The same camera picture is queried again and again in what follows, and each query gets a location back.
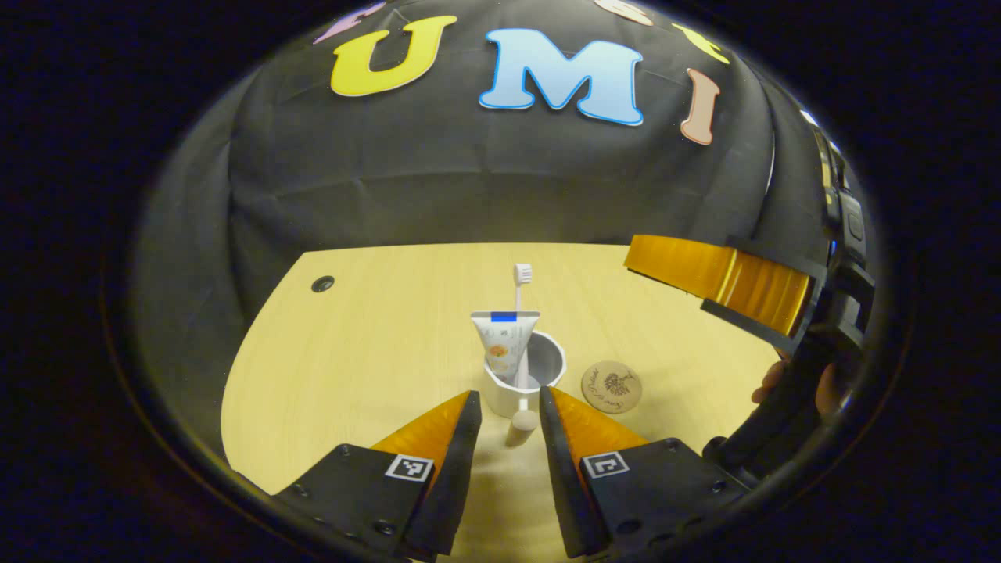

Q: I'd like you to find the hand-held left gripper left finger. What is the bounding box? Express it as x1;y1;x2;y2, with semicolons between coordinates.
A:
274;389;483;562

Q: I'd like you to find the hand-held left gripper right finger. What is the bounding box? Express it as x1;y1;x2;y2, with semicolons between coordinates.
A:
538;385;752;561

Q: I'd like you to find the white cup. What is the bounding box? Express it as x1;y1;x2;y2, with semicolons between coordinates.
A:
481;330;567;419

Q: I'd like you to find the round wooden coaster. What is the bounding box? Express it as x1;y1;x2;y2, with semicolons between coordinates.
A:
580;360;644;414

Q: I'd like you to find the white toothpaste tube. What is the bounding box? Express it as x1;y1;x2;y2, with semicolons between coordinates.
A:
470;310;541;385

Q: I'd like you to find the white toothbrush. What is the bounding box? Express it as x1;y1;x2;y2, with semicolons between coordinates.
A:
504;263;542;448

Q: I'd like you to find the wooden desktop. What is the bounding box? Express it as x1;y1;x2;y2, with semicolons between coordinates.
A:
221;242;783;563

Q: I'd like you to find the black backdrop cloth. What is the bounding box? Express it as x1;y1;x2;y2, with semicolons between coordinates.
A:
129;0;869;470

